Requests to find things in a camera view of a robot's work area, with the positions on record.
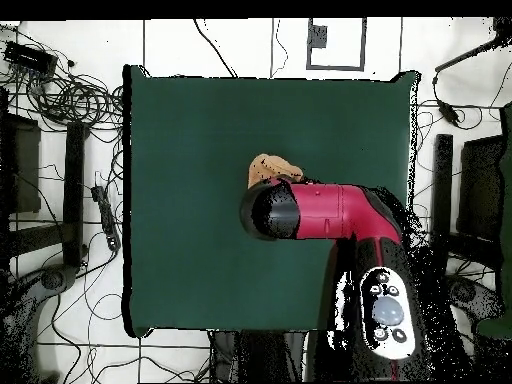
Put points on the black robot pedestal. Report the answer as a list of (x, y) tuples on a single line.
[(260, 356)]

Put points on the black flat panel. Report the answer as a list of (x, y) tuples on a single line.
[(26, 168), (480, 188)]

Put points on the black power adapter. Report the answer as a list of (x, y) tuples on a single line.
[(448, 113)]

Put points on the small grey square plate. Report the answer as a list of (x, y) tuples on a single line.
[(318, 36)]

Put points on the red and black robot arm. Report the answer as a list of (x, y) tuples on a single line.
[(328, 210)]

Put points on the black box device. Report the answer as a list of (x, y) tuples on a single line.
[(30, 58)]

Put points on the black tripod leg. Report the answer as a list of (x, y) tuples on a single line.
[(464, 56)]

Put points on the dark green tablecloth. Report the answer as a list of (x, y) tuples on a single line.
[(200, 140)]

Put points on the tan terry towel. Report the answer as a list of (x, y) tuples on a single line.
[(276, 166)]

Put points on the black power strip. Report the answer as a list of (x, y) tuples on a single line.
[(107, 218)]

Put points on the black crossbar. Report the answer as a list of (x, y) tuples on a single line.
[(476, 248), (36, 238)]

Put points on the black upright bar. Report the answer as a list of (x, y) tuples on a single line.
[(443, 180), (74, 192)]

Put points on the grey square frame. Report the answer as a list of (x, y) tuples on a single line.
[(336, 68)]

